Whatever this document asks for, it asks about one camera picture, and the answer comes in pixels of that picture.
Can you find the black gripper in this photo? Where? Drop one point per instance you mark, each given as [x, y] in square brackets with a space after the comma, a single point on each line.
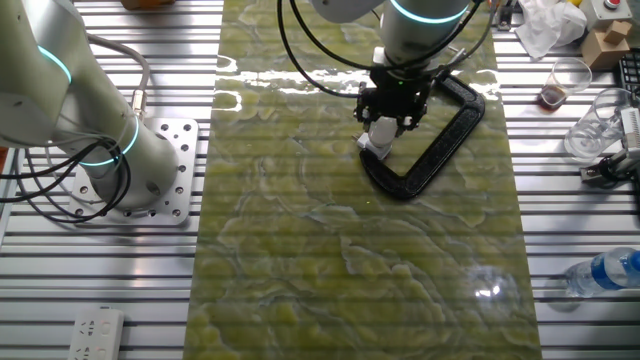
[400, 90]

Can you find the white light bulb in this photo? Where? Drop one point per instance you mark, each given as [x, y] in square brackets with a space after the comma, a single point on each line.
[384, 132]

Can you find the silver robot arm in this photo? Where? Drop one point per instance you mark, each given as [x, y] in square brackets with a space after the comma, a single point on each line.
[60, 110]

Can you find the white lamp socket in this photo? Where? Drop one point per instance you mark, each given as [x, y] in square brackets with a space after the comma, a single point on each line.
[372, 147]

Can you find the black C-clamp with steel screw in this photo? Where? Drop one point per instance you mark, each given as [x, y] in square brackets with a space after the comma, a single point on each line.
[440, 150]

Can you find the green marble pattern mat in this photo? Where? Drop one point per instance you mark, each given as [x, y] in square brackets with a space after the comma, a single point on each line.
[325, 250]

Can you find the clear cup with brown liquid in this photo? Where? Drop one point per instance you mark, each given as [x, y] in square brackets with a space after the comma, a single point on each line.
[552, 97]

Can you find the small cardboard box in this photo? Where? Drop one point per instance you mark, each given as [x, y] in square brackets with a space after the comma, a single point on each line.
[602, 52]

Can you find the small brown block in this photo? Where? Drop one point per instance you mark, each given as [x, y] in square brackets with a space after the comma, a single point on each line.
[617, 31]

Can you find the black keyboard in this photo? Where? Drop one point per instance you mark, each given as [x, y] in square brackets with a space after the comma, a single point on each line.
[631, 75]

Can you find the grey emergency stop box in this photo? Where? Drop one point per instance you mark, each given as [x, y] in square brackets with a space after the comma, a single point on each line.
[625, 17]

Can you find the water bottle with blue cap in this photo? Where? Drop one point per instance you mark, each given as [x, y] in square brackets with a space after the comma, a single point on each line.
[605, 272]

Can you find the white power strip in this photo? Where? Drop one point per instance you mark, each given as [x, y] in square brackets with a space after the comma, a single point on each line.
[95, 335]

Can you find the silver camera module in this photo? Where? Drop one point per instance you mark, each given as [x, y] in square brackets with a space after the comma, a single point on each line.
[505, 17]

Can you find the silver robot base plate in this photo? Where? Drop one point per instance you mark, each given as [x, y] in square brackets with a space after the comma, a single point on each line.
[175, 150]

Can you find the grey camera on black mount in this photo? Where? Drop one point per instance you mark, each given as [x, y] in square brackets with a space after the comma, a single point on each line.
[631, 127]

